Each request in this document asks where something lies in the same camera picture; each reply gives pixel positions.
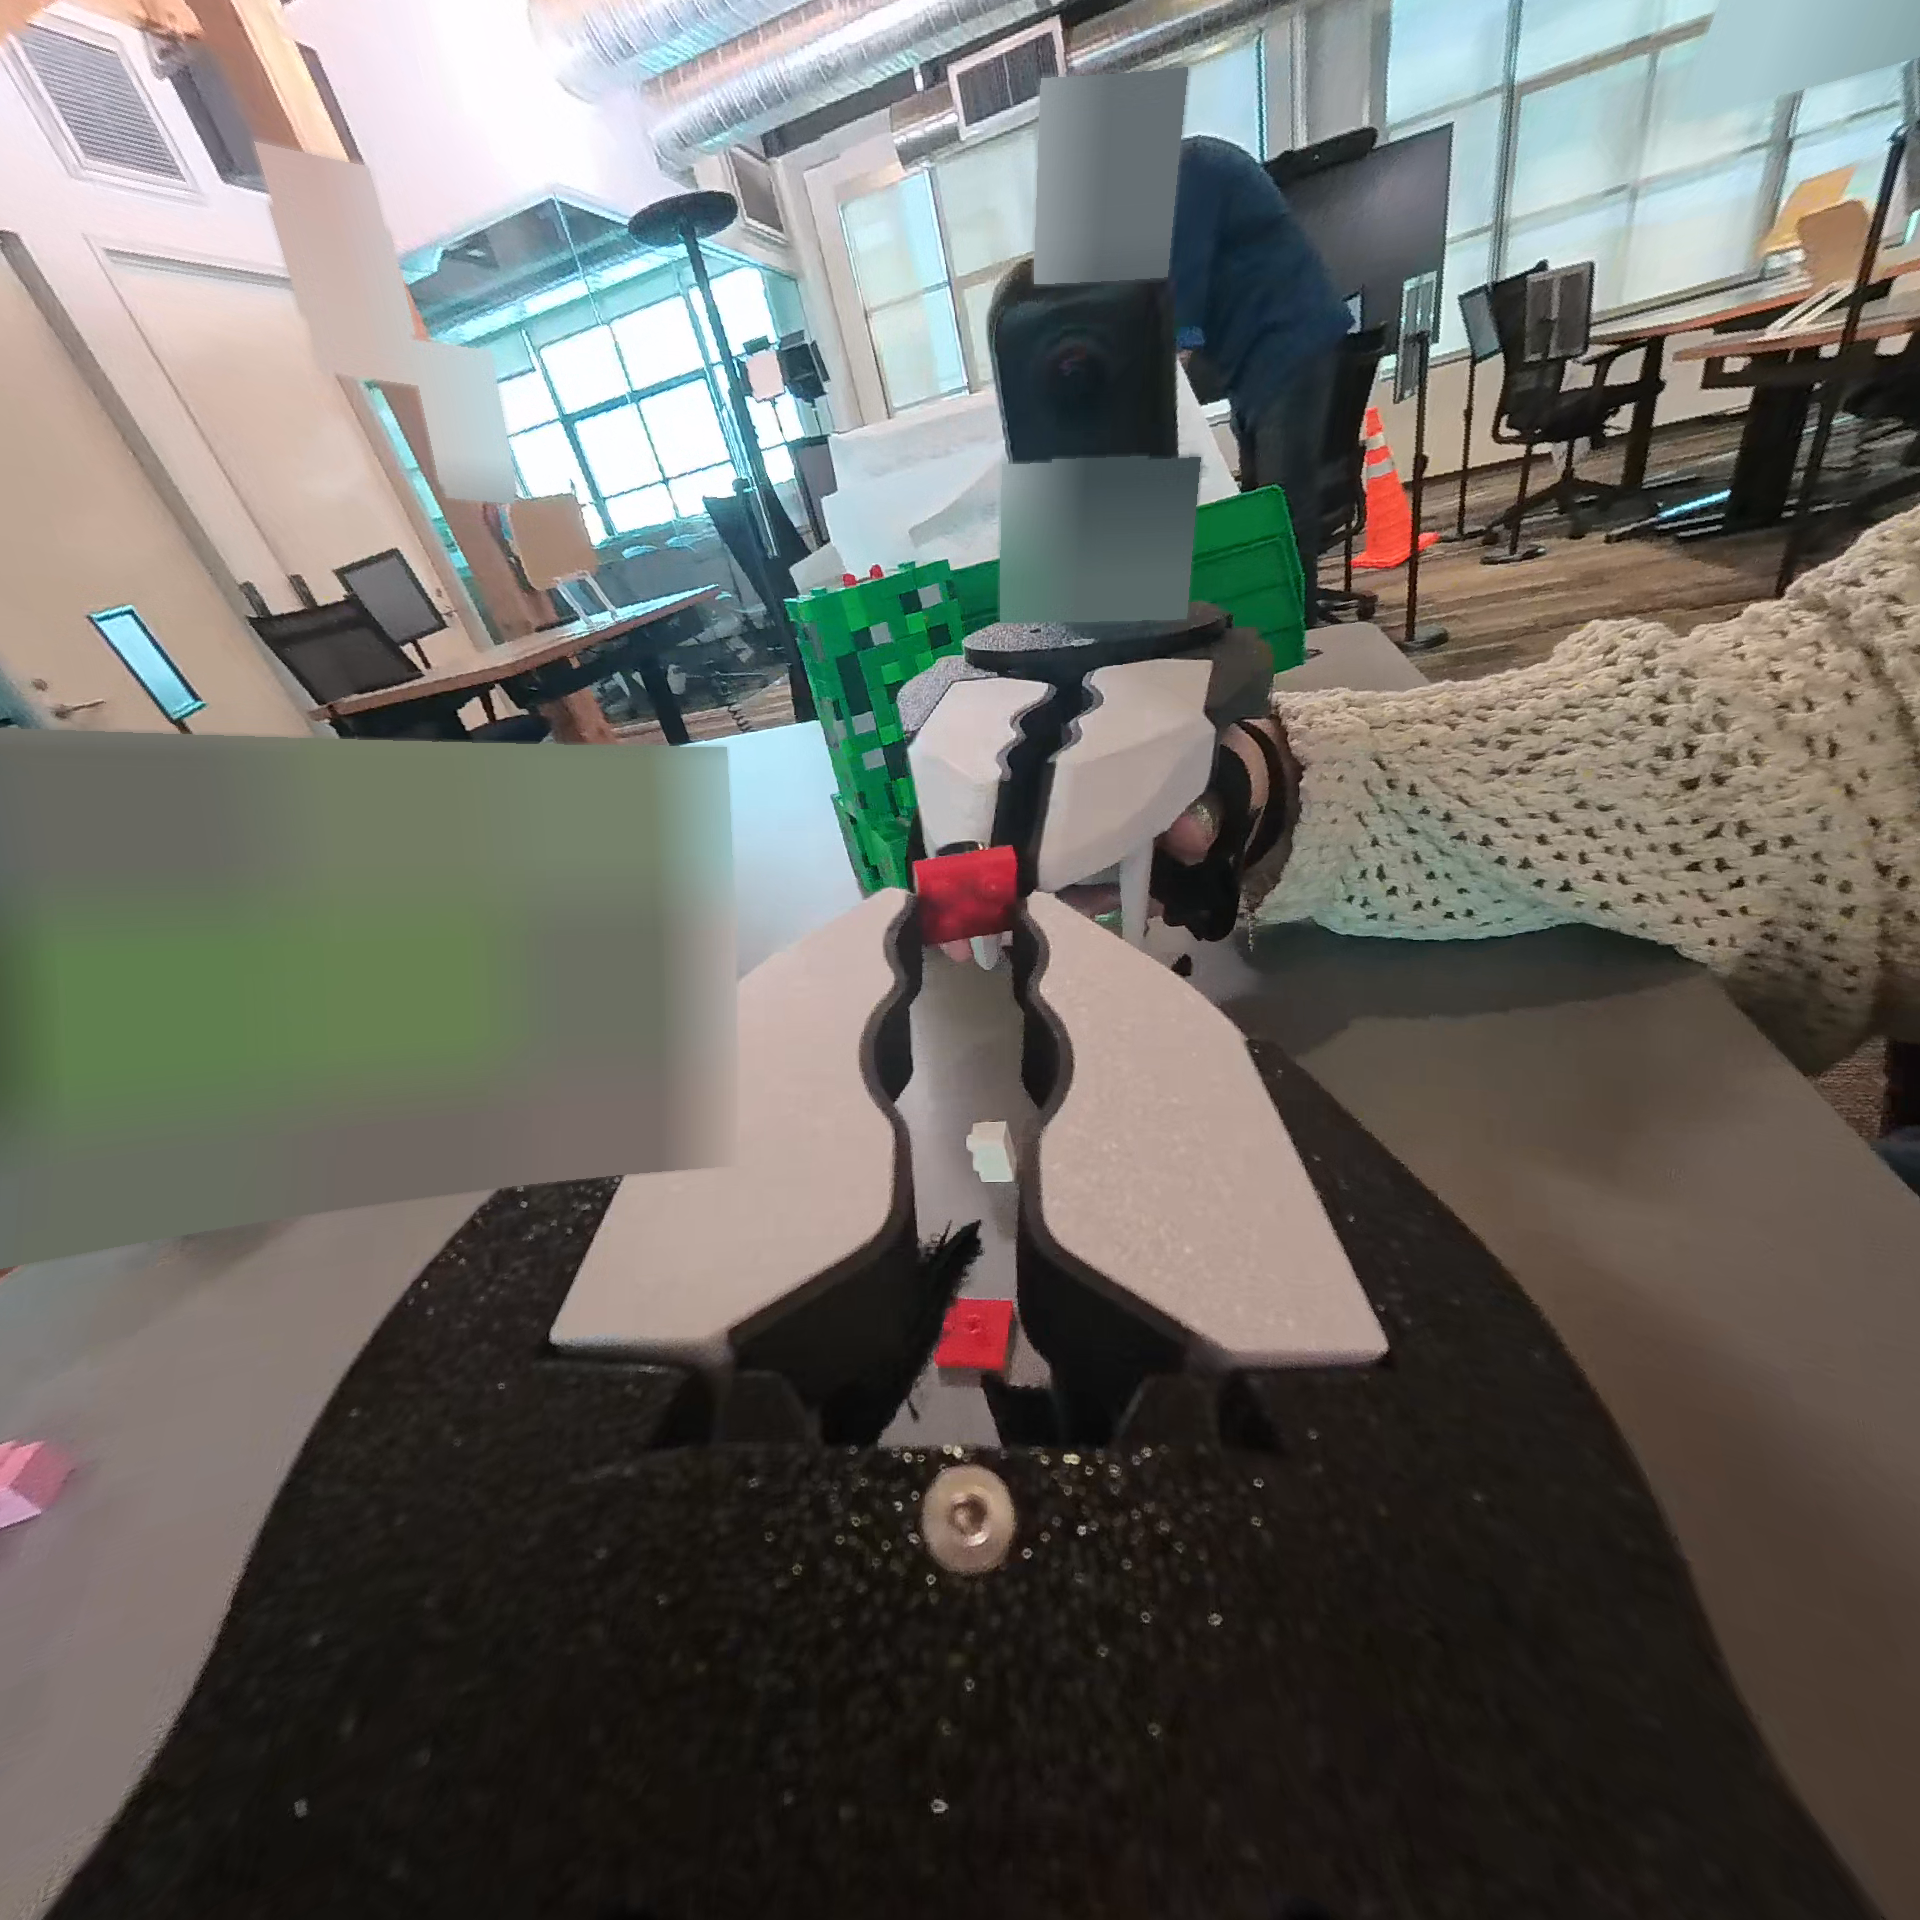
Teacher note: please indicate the black wall speaker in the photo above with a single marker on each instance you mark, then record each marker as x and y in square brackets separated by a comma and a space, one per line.
[212, 120]

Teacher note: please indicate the white printed lego brick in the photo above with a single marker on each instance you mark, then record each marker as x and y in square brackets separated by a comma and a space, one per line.
[991, 1153]

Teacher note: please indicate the white door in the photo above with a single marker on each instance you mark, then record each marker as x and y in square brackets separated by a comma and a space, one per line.
[121, 495]

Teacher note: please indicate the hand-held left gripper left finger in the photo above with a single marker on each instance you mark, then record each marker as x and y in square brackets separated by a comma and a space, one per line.
[751, 1154]

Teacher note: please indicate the black floor lamp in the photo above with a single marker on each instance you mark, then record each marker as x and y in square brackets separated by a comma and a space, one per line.
[683, 215]

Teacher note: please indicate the wooden desk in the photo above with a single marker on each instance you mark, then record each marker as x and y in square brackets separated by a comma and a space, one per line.
[1799, 338]
[525, 648]

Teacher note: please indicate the green lego creeper figure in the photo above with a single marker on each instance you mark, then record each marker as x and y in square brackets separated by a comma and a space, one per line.
[855, 660]

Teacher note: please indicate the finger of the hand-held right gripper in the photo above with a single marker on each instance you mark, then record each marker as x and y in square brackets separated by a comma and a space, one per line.
[1133, 763]
[955, 763]

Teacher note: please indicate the white wall vent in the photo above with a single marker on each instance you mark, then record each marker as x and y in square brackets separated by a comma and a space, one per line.
[99, 98]

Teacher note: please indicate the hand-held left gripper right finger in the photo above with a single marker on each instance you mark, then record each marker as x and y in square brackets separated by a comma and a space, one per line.
[1201, 1171]

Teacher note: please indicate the red lego brick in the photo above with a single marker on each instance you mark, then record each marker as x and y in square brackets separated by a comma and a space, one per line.
[962, 891]

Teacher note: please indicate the red lego plate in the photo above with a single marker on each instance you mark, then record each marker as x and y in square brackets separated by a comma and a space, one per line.
[975, 1336]

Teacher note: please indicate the duct vent grille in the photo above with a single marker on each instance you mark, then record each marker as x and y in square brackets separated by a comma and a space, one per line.
[1005, 84]

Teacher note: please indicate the pink lego pig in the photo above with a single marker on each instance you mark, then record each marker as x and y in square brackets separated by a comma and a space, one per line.
[30, 1476]

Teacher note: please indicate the wooden board book stand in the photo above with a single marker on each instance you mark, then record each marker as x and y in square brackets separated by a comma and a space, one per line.
[551, 537]

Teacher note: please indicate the orange traffic cone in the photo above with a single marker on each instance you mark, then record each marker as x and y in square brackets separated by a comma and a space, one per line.
[1389, 504]

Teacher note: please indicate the person's right forearm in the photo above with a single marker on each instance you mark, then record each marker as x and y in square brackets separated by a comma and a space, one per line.
[1575, 795]

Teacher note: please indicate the silver ventilation ducts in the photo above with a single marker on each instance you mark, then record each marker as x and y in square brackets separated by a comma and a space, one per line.
[781, 76]

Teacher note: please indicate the white light panel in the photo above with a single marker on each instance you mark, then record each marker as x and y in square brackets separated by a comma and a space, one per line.
[767, 376]

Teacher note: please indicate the white paper sheets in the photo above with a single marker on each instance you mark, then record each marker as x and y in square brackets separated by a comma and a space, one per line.
[901, 480]

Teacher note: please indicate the large black monitor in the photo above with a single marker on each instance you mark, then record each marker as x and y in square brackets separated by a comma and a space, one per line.
[1389, 211]

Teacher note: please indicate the green plastic bin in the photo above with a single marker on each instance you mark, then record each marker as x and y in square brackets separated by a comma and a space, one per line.
[1245, 570]

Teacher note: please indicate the person's right hand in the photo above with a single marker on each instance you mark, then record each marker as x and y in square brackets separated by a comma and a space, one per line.
[1201, 828]

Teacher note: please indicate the small desk monitor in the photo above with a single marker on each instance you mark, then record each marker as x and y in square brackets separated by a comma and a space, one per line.
[390, 592]

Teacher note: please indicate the black video bar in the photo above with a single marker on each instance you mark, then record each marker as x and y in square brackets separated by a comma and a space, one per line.
[1321, 150]

